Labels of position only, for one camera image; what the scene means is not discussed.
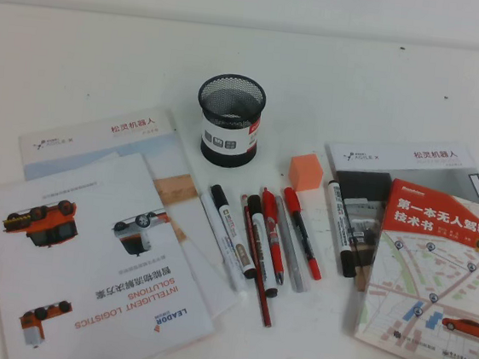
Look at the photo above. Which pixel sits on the white marker with black print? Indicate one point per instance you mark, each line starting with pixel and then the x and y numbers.
pixel 342 224

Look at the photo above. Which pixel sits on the grey translucent pen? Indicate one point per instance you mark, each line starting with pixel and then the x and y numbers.
pixel 295 264

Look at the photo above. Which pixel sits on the AgileX brochure with room photo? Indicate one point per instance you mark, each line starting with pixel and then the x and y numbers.
pixel 395 161

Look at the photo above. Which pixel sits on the black mesh pen holder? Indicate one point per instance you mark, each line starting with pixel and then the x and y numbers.
pixel 226 146

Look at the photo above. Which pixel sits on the thin white pen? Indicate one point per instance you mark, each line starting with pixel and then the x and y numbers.
pixel 233 269

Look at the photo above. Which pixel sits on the AgileX brochure with wood photo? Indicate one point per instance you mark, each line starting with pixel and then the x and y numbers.
pixel 140 143

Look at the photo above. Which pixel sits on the red pencil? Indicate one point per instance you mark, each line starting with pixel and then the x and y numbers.
pixel 263 303

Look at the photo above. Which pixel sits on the white marker with gold label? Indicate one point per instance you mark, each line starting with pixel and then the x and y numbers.
pixel 232 230

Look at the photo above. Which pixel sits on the red gel pen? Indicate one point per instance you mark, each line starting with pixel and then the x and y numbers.
pixel 272 230

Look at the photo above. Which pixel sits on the orange foam cube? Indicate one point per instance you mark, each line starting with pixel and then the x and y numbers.
pixel 305 173

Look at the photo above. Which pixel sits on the red driverless car book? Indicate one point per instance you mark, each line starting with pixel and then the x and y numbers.
pixel 427 272

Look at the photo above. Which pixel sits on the black pen with red cap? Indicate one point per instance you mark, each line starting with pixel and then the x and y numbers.
pixel 303 229

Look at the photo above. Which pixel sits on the white LEADOR logistics brochure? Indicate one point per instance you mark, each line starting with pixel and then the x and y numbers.
pixel 84 266

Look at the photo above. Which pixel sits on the white marker with brown print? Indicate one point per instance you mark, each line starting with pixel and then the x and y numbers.
pixel 263 246

